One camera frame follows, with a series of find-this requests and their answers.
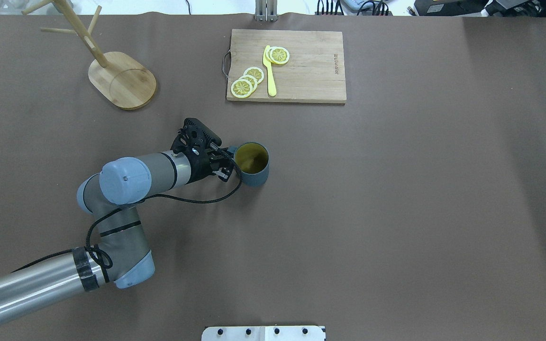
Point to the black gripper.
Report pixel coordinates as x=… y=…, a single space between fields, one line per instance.
x=200 y=168

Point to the blue-grey cup yellow inside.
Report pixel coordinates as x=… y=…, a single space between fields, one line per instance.
x=253 y=160

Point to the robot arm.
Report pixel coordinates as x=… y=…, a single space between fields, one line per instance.
x=115 y=249

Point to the wooden cup storage rack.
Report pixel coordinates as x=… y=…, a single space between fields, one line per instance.
x=121 y=79

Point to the lemon slice row near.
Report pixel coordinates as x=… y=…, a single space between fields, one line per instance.
x=240 y=89

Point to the lemon slice row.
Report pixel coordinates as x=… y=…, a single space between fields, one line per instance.
x=240 y=89
x=252 y=80

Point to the lemon slice row middle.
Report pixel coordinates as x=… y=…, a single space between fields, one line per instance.
x=252 y=80

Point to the yellow plastic knife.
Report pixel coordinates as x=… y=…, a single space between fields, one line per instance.
x=271 y=86

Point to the lemon slice row end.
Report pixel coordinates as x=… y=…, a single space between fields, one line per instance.
x=255 y=72

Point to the lemon slice by knife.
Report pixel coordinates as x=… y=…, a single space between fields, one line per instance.
x=278 y=55

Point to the bamboo cutting board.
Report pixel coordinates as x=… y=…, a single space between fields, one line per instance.
x=315 y=72

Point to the aluminium frame post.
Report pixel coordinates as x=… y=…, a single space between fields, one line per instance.
x=266 y=11

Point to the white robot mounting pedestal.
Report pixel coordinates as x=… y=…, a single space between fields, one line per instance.
x=265 y=333

